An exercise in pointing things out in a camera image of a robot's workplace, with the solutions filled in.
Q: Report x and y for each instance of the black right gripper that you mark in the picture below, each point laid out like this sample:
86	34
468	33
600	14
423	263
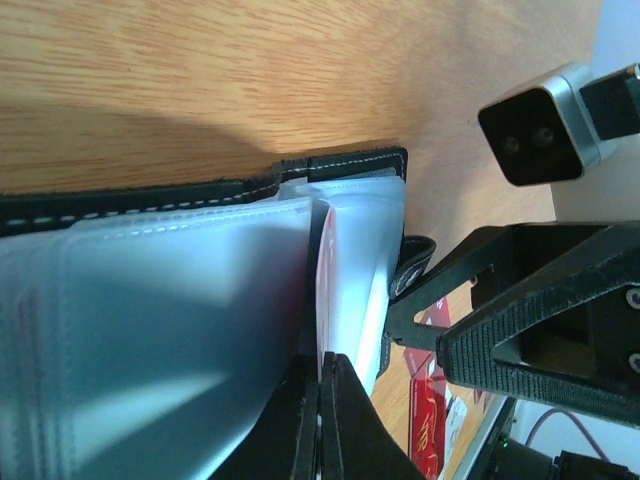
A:
561	336

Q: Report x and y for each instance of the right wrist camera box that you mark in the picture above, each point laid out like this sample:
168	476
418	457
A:
562	124

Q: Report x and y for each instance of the black leather card holder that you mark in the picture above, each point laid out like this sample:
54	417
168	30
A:
144	331

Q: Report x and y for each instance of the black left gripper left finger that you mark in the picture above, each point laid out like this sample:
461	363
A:
283	442

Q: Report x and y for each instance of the red card upper centre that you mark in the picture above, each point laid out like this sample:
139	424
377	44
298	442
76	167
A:
443	419

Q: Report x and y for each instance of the red VIP card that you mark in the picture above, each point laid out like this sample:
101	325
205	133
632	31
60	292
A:
323	282

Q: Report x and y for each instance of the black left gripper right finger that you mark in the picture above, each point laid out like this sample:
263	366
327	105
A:
354	444

